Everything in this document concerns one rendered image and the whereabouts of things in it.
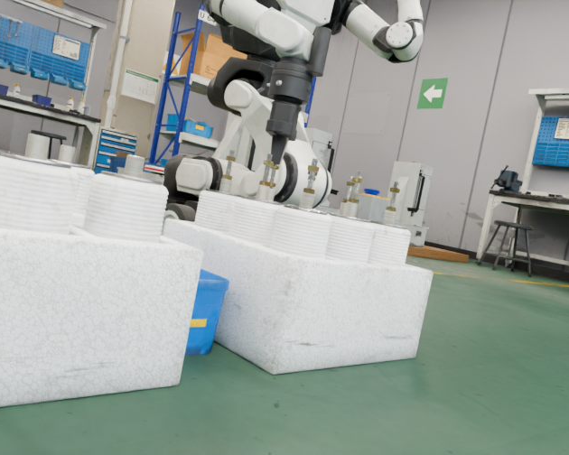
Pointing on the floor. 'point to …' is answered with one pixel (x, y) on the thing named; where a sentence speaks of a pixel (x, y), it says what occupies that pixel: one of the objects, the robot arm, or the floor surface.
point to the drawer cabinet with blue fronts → (119, 142)
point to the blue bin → (206, 312)
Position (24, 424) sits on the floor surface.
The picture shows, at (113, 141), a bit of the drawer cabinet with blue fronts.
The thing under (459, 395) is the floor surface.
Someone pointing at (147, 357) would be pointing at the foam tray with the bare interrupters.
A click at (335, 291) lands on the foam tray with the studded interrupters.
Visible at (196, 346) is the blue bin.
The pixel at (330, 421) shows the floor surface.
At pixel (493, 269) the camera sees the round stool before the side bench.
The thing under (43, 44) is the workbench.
